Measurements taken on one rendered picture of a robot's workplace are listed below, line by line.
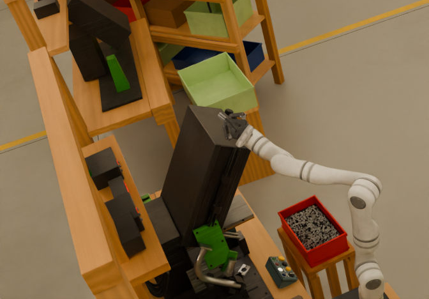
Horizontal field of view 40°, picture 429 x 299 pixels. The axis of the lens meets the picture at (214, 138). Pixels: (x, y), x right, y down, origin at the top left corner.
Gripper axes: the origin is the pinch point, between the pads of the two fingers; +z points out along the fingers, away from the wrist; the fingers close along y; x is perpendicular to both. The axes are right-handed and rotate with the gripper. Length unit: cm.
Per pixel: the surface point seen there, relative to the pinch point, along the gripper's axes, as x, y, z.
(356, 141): -257, 13, 26
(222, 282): -37, -63, -26
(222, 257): -35, -54, -20
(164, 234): -22, -60, 3
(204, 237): -26, -50, -12
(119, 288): 65, -46, -37
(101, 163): 4, -46, 33
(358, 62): -331, 71, 90
